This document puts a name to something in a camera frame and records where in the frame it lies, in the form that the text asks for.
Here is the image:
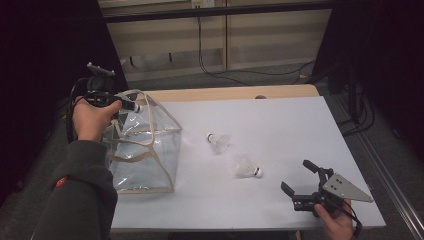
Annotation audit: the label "black floor cable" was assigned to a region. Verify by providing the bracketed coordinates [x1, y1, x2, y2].
[338, 94, 376, 137]

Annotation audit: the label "beige wooden cabinet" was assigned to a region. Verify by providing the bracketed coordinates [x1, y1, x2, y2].
[98, 0, 334, 83]

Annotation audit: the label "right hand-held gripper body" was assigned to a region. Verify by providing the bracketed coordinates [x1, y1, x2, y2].
[292, 166, 374, 218]

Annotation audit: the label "white table mat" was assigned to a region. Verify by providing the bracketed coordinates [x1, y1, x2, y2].
[109, 95, 387, 232]

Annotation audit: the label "person's left hand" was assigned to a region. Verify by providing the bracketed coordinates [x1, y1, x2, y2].
[72, 96, 123, 143]

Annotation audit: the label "metal floor rail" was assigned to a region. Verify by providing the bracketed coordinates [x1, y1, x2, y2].
[356, 131, 424, 240]

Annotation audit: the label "black metal stand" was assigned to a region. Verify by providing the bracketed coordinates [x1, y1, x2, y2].
[328, 63, 363, 124]

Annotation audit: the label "black curtain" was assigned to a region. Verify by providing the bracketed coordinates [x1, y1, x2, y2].
[0, 0, 129, 201]
[313, 0, 424, 161]

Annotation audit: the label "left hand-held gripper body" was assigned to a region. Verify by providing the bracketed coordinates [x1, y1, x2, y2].
[84, 61, 118, 108]

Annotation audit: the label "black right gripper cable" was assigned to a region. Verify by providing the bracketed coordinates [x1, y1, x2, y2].
[328, 196, 364, 239]

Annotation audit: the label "white wall socket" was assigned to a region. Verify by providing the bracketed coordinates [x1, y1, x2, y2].
[190, 0, 216, 9]

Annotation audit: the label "clear plastic bag beige trim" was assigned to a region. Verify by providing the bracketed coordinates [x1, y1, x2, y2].
[101, 88, 183, 195]

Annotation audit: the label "person's right hand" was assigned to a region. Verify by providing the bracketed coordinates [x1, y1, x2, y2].
[313, 199, 359, 240]

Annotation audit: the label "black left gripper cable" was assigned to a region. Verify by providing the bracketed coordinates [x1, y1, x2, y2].
[65, 77, 89, 144]

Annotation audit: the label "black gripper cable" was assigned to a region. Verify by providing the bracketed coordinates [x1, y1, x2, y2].
[328, 196, 364, 239]
[65, 77, 89, 144]

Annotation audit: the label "black socket cable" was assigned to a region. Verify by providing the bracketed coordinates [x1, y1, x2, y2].
[197, 8, 316, 87]

